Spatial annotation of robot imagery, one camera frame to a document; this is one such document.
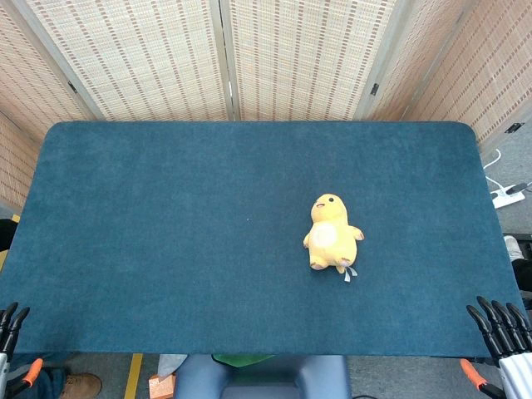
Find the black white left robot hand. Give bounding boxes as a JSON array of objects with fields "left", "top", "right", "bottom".
[{"left": 0, "top": 302, "right": 31, "bottom": 399}]

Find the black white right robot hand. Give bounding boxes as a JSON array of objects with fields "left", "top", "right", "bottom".
[{"left": 465, "top": 295, "right": 532, "bottom": 399}]

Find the yellow plush duck toy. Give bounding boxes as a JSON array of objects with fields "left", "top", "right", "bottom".
[{"left": 302, "top": 193, "right": 366, "bottom": 284}]

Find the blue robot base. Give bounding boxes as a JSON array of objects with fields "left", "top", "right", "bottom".
[{"left": 171, "top": 354, "right": 352, "bottom": 399}]

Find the orange black spring clamp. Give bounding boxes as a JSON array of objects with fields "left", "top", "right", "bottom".
[
  {"left": 459, "top": 357, "right": 506, "bottom": 399},
  {"left": 0, "top": 357, "right": 45, "bottom": 399}
]

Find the blue jeans leg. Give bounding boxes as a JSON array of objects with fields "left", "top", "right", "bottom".
[{"left": 8, "top": 352, "right": 72, "bottom": 399}]

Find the black trouser leg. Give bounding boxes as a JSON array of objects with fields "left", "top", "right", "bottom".
[{"left": 512, "top": 256, "right": 532, "bottom": 293}]

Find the brown leather shoe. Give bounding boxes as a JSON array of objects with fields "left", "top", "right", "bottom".
[{"left": 59, "top": 372, "right": 103, "bottom": 399}]

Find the white sneaker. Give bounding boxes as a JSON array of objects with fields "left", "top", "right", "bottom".
[{"left": 503, "top": 234, "right": 523, "bottom": 264}]

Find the yellow floor tape strip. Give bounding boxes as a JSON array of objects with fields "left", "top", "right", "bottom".
[{"left": 123, "top": 353, "right": 145, "bottom": 399}]

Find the white power strip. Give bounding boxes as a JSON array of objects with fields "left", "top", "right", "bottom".
[{"left": 490, "top": 185, "right": 527, "bottom": 209}]

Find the woven bamboo screen panel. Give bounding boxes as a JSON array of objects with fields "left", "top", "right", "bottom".
[
  {"left": 405, "top": 0, "right": 532, "bottom": 145},
  {"left": 22, "top": 0, "right": 232, "bottom": 122},
  {"left": 0, "top": 0, "right": 99, "bottom": 126},
  {"left": 0, "top": 108, "right": 42, "bottom": 209},
  {"left": 219, "top": 0, "right": 412, "bottom": 122},
  {"left": 355, "top": 0, "right": 477, "bottom": 122}
]

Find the orange cardboard box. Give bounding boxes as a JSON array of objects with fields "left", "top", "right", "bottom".
[{"left": 148, "top": 373, "right": 176, "bottom": 399}]

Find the blue felt table cover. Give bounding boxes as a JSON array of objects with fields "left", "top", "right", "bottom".
[{"left": 0, "top": 120, "right": 526, "bottom": 359}]

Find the white power cable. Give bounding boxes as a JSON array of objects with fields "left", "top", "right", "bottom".
[{"left": 481, "top": 148, "right": 509, "bottom": 196}]

